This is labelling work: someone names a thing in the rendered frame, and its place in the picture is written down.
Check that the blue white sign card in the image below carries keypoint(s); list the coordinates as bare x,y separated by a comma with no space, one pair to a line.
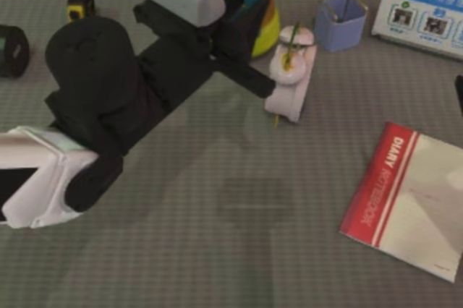
419,15

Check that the black object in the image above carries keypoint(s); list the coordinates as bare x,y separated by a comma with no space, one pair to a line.
459,94

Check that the yellow black tape measure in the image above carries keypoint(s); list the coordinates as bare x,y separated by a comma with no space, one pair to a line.
80,5

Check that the blue pen holder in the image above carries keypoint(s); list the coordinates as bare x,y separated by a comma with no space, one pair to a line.
340,26

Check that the red white diary notebook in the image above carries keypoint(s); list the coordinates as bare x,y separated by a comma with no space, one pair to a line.
405,199

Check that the black round timer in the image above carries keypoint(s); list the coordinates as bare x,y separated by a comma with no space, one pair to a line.
12,51

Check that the white pink plastic toy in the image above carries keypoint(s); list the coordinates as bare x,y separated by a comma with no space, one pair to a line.
293,73

